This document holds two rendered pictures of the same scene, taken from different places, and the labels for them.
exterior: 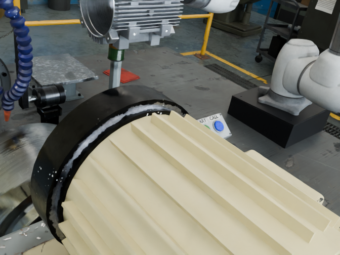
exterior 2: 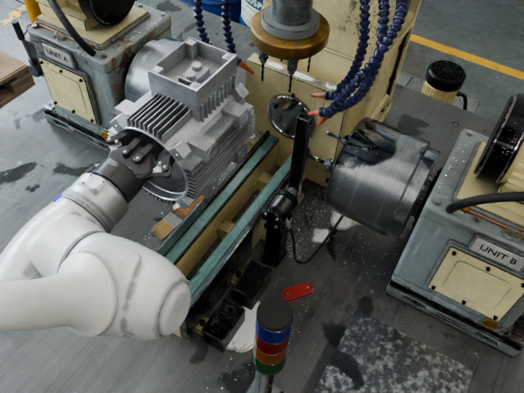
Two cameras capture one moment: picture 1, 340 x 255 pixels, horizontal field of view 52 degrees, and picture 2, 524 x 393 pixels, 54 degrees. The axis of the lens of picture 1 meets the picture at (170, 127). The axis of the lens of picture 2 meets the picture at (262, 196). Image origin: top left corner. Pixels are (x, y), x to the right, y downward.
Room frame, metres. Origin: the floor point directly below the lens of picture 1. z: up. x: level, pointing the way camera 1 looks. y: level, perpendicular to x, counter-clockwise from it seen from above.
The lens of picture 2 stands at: (1.61, 0.11, 1.97)
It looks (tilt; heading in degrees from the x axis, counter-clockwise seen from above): 50 degrees down; 164
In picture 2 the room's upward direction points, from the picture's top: 4 degrees clockwise
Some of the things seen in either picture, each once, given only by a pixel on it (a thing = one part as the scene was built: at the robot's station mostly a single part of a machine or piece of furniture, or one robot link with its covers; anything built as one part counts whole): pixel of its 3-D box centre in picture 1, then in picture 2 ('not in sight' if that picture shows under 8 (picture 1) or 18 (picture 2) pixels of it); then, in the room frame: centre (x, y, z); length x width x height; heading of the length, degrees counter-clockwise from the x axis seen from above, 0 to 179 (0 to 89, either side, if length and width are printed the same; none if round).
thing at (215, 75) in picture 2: not in sight; (194, 79); (0.88, 0.19, 1.41); 0.12 x 0.11 x 0.07; 136
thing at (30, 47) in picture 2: not in sight; (38, 48); (0.22, -0.19, 1.07); 0.08 x 0.07 x 0.20; 136
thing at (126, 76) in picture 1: (121, 74); not in sight; (1.63, 0.29, 0.80); 0.15 x 0.12 x 0.01; 57
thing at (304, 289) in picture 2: not in sight; (297, 292); (1.01, 0.40, 0.81); 0.09 x 0.03 x 0.02; 98
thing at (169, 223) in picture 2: not in sight; (180, 214); (0.70, 0.14, 0.80); 0.21 x 0.05 x 0.01; 128
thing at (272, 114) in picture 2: not in sight; (289, 118); (0.59, 0.47, 1.02); 0.15 x 0.02 x 0.15; 46
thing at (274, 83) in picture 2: not in sight; (299, 117); (0.54, 0.52, 0.97); 0.30 x 0.11 x 0.34; 46
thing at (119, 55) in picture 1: (116, 52); (269, 354); (1.25, 0.25, 1.05); 0.06 x 0.06 x 0.04
